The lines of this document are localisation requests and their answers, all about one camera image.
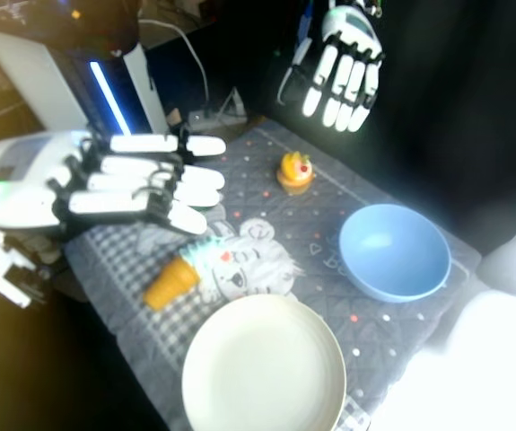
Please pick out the grey quilt with bear print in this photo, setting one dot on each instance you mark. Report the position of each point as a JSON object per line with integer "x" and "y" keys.
{"x": 320, "y": 215}

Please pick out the blue bowl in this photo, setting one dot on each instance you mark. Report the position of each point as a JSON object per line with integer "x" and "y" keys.
{"x": 392, "y": 256}

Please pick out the toy mint ice cream cone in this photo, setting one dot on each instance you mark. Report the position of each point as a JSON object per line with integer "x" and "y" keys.
{"x": 172, "y": 280}

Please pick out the toy cake with fruit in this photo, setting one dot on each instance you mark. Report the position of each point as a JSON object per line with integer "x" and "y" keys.
{"x": 294, "y": 173}

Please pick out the cream plate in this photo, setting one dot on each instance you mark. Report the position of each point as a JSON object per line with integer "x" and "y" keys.
{"x": 262, "y": 363}

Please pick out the white tower with blue light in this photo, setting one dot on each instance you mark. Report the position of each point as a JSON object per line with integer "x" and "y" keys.
{"x": 37, "y": 76}

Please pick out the white rounded object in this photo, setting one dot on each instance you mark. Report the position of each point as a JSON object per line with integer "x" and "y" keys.
{"x": 515, "y": 260}

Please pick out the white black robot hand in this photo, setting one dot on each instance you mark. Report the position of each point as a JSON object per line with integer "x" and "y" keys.
{"x": 20, "y": 175}
{"x": 352, "y": 31}

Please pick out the white power strip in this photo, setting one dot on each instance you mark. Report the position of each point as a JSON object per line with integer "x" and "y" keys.
{"x": 215, "y": 120}

